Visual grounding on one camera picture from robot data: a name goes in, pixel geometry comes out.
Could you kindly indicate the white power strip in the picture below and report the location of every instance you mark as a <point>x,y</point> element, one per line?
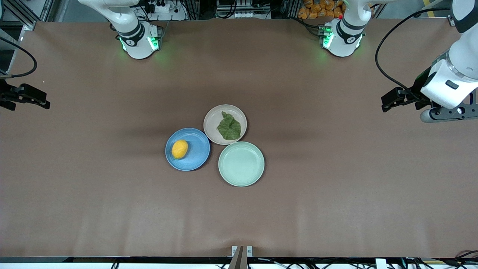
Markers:
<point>164,9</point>

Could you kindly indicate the green lettuce leaf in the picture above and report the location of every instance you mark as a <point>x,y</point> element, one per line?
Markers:
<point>228,127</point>

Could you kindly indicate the beige plate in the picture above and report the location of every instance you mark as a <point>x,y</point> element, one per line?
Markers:
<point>213,121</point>

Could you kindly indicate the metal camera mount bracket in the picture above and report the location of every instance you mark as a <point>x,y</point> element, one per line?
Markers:
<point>242,256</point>

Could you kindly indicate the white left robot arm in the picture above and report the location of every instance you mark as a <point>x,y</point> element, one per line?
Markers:
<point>345,35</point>

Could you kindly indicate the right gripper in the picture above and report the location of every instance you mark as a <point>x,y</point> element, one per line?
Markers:
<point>8,94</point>

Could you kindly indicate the blue plate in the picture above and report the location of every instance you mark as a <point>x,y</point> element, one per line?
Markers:
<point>198,153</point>

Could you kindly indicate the pale green plate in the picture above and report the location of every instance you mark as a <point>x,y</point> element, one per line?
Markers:
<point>241,164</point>

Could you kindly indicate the aluminium frame profile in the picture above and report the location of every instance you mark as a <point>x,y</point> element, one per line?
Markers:
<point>22,13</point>

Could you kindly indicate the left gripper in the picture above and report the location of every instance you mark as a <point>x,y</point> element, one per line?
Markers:
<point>415,92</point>

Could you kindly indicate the brown table cover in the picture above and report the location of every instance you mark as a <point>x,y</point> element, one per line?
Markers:
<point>239,216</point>

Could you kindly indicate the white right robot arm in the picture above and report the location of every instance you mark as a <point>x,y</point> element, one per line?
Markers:
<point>136,35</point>

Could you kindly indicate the yellow lemon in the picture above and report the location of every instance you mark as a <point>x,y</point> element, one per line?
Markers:
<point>179,149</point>

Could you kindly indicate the bag of orange fruit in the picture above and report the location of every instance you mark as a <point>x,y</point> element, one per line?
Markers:
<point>321,9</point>

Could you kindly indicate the white electronics box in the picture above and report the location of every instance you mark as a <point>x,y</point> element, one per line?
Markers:
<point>242,9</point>

